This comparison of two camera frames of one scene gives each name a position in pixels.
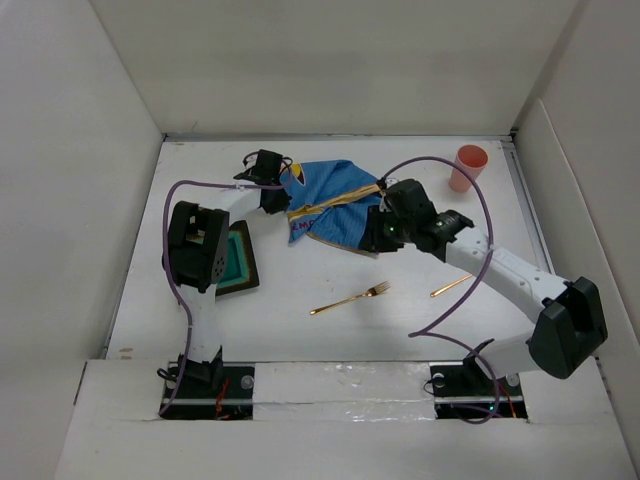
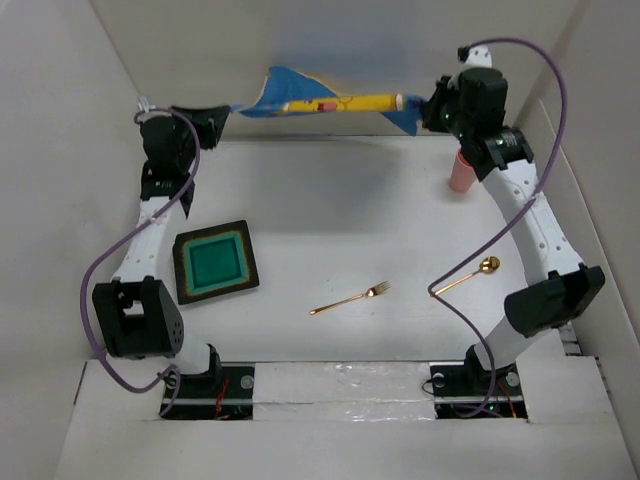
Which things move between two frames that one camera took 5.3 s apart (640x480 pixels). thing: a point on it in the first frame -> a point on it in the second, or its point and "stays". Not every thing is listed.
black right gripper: x=373 y=240 -> x=431 y=108
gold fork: x=377 y=290 stays
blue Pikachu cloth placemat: x=331 y=201 -> x=289 y=91
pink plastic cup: x=472 y=159 stays
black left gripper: x=280 y=206 -> x=209 y=123
